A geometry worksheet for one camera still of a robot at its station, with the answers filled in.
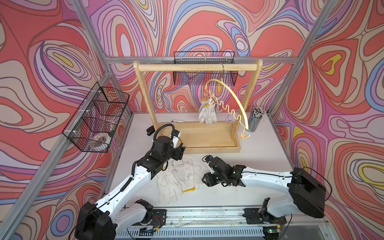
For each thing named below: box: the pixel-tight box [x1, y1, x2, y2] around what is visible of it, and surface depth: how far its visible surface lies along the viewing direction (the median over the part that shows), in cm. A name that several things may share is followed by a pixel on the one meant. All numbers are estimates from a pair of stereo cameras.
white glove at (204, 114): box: [197, 98, 211, 124], surface depth 95 cm
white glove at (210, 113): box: [204, 101, 217, 125], surface depth 95 cm
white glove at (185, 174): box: [172, 158, 202, 193], surface depth 88 cm
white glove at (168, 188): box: [157, 172, 183, 204], surface depth 84 cm
